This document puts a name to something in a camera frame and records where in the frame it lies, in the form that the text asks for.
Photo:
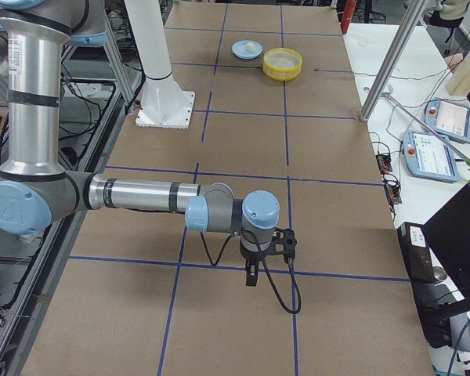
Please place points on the near teach pendant tablet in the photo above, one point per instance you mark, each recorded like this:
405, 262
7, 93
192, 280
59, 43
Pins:
428, 158

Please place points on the red cylinder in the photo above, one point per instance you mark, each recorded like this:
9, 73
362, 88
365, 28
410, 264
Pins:
347, 15

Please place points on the far teach pendant tablet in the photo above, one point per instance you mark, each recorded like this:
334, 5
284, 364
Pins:
449, 118

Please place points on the metal grabber stick green handle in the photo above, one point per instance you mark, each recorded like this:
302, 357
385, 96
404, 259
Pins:
443, 140

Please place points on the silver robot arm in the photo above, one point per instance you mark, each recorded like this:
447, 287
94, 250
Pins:
36, 190

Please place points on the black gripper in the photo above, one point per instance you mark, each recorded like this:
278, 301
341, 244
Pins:
250, 258

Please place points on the yellow bamboo steamer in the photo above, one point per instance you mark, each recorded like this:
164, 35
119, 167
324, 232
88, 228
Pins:
282, 64

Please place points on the wooden beam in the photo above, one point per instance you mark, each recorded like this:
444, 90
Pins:
459, 84

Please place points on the light blue plate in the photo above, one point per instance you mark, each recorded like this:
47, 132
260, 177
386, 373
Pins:
239, 50

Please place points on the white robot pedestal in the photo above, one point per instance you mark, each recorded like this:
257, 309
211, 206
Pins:
163, 103

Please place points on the aluminium frame post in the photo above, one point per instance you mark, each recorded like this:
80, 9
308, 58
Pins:
399, 42

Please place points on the black camera mount wrist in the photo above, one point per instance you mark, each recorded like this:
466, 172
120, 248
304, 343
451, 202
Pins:
283, 243

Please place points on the orange black connector box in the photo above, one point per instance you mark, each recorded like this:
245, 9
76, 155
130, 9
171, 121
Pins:
384, 162

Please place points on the white steamed bun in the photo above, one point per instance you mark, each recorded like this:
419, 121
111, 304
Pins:
250, 47

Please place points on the black computer box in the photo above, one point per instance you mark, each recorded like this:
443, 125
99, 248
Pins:
441, 315

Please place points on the teach pendant tablet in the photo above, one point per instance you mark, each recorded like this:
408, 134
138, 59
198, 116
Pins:
449, 118
428, 158

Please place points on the black monitor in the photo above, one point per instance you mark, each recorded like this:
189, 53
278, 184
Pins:
447, 233

